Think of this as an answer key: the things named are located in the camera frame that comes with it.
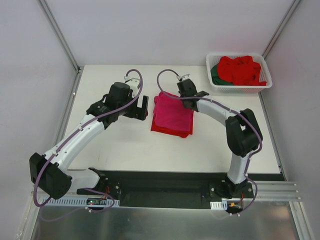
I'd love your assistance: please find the pink t shirt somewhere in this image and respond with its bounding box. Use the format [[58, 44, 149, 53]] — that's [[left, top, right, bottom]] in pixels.
[[153, 92, 194, 131]]

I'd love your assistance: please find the white plastic laundry basket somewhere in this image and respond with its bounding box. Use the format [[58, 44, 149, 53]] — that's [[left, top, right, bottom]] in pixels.
[[205, 52, 273, 94]]

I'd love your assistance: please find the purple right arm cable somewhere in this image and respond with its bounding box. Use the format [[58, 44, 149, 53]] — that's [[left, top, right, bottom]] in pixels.
[[157, 69, 264, 214]]

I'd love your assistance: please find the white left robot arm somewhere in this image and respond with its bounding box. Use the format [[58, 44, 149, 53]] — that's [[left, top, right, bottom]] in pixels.
[[29, 78, 149, 200]]

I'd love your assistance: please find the red crumpled t shirt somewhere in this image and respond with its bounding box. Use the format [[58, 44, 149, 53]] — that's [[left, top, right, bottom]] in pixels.
[[217, 55, 267, 86]]

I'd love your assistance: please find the green t shirt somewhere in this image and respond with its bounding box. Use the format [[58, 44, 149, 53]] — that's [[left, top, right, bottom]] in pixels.
[[210, 64, 233, 86]]

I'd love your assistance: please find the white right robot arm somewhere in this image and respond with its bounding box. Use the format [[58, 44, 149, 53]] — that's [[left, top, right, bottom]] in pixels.
[[177, 76, 263, 199]]

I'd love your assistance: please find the red t shirt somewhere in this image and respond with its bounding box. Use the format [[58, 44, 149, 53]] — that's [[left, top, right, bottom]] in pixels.
[[217, 55, 267, 86], [151, 118, 193, 138]]

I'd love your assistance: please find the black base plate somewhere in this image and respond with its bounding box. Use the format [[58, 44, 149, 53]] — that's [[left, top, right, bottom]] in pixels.
[[47, 168, 287, 210]]

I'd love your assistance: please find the aluminium frame rail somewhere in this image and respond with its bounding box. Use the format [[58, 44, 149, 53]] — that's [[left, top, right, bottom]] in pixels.
[[37, 178, 302, 211]]

